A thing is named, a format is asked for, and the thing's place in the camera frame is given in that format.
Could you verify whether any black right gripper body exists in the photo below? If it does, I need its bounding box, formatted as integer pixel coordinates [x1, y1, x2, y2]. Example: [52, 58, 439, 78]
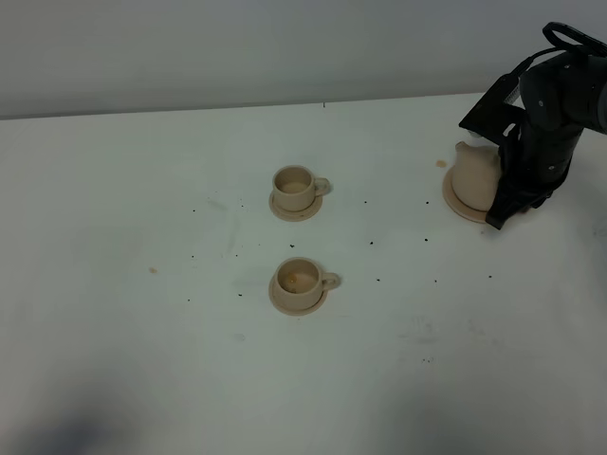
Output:
[520, 52, 606, 185]

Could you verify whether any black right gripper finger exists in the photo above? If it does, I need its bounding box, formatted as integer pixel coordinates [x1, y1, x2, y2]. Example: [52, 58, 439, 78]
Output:
[486, 158, 553, 229]
[499, 120, 529, 190]

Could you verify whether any beige ceramic teapot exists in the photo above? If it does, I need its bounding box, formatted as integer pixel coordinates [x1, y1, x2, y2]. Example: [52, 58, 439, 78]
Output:
[452, 141, 502, 212]

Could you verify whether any beige teapot saucer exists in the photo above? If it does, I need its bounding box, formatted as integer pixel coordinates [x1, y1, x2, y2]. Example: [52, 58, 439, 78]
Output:
[442, 167, 487, 224]

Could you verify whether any far beige teacup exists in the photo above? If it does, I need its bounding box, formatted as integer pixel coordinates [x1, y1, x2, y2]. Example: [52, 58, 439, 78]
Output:
[272, 165, 331, 212]

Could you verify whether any beige teacup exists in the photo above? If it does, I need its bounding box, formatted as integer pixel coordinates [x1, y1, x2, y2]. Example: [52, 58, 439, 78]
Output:
[272, 165, 331, 212]
[272, 257, 340, 307]

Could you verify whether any far beige saucer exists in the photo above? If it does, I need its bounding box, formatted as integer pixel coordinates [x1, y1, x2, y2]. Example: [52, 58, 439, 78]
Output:
[268, 190, 324, 222]

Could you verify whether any near beige teacup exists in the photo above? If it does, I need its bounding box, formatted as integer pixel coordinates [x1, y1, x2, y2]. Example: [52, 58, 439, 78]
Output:
[272, 257, 340, 307]

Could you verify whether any near beige saucer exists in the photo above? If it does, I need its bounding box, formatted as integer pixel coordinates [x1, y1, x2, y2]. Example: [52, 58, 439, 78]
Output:
[268, 282, 328, 317]

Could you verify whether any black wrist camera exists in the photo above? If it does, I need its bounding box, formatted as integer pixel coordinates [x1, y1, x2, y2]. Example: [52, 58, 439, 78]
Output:
[459, 72, 524, 145]

